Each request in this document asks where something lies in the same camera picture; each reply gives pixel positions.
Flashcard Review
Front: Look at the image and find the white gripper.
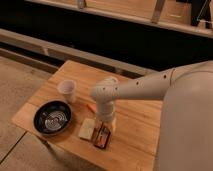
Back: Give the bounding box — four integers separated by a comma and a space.
96, 102, 116, 130

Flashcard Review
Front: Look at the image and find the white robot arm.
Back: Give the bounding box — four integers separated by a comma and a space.
91, 60, 213, 171

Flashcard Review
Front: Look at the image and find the black ceramic bowl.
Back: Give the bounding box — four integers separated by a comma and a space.
33, 101, 72, 135

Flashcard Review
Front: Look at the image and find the orange carrot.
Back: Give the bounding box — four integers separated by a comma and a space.
87, 104, 96, 113

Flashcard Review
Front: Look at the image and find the cream rectangular sponge block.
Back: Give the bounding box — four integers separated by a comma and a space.
78, 118, 95, 140

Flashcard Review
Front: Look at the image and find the wooden table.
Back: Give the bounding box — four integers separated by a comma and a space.
12, 61, 161, 171

